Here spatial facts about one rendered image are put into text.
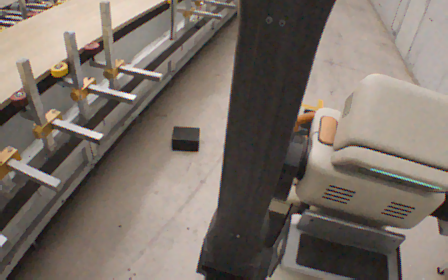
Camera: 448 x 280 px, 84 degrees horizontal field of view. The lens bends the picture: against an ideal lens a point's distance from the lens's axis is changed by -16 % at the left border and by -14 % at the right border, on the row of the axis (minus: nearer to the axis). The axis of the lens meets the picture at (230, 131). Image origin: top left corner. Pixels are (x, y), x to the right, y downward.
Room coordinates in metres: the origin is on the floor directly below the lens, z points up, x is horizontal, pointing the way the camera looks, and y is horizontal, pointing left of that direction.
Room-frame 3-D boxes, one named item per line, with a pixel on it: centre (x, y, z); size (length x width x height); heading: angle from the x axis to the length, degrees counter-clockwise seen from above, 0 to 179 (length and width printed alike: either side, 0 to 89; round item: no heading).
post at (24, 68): (0.75, 0.74, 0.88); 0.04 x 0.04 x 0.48; 79
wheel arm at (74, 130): (0.78, 0.68, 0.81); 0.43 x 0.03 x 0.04; 79
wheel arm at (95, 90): (1.02, 0.64, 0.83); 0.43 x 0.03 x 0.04; 79
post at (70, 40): (0.99, 0.69, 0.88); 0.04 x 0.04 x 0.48; 79
